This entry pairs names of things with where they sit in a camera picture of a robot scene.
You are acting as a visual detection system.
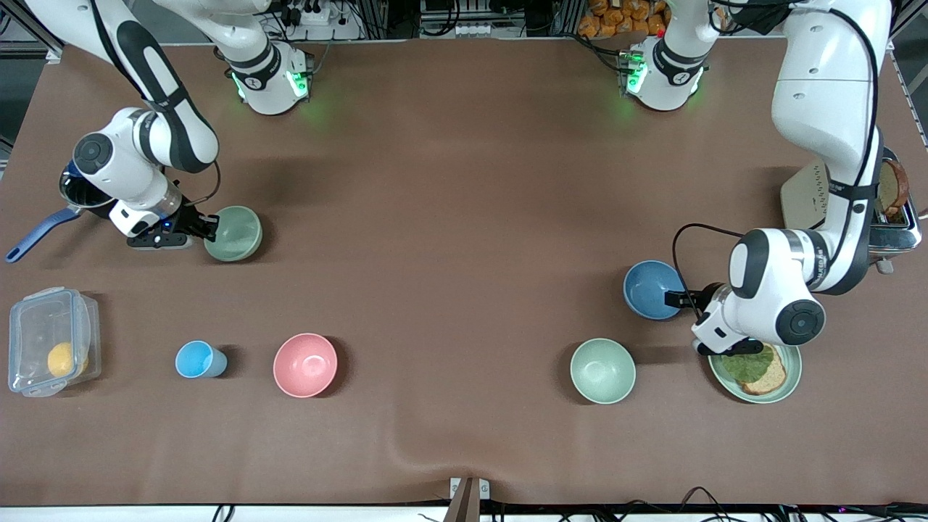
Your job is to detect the clear plastic lidded container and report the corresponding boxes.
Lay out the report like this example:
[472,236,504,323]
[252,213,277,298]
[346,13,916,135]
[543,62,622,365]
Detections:
[7,286,102,398]

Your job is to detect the pale mint green bowl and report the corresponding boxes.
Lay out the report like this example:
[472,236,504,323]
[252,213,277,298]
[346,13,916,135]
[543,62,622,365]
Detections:
[570,338,637,405]

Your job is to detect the toast slice in toaster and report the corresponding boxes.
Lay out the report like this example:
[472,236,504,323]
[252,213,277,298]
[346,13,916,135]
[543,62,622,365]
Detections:
[877,159,911,218]

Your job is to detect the metal table edge bracket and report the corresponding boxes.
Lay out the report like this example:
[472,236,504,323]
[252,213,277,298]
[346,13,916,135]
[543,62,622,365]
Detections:
[449,477,491,501]

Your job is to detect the brown bread slice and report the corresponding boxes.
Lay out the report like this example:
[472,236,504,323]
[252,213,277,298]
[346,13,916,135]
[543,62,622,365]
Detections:
[739,347,788,396]

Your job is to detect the yellow lemon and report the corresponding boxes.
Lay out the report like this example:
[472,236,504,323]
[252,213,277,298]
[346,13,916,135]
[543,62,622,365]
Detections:
[47,342,78,378]

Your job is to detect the sage green plastic bowl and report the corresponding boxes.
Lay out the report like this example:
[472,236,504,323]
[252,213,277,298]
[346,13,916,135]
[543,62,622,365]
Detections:
[204,206,263,262]

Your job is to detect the pink plastic bowl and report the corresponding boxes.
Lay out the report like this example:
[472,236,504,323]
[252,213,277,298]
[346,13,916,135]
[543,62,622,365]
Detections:
[273,333,339,399]

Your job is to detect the beige and chrome toaster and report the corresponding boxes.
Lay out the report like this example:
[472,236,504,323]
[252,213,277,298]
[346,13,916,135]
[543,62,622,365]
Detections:
[781,149,923,276]

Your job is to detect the blue plastic bowl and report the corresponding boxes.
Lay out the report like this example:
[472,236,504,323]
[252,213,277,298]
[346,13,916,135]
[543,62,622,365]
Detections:
[623,260,687,320]

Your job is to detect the orange snack packets pile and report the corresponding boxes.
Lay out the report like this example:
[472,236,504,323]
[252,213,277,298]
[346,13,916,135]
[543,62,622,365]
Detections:
[578,0,668,38]

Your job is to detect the green lettuce leaf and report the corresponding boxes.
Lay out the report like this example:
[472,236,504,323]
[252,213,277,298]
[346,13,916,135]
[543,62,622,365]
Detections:
[718,347,775,384]

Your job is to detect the light blue plastic cup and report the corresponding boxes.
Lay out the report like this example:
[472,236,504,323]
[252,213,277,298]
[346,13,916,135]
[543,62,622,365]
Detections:
[175,340,228,379]

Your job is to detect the brown table cover mat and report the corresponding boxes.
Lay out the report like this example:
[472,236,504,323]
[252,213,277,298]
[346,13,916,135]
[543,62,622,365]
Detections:
[0,36,928,507]

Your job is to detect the white power strip with plugs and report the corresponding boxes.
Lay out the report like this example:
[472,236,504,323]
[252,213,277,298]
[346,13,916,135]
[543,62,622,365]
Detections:
[279,0,363,41]

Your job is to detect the dark pot with blue handle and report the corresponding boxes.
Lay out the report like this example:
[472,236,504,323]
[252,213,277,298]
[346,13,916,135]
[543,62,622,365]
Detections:
[6,163,117,263]

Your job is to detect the pale green plate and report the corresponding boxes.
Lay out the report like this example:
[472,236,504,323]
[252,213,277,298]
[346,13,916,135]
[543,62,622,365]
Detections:
[707,342,803,405]

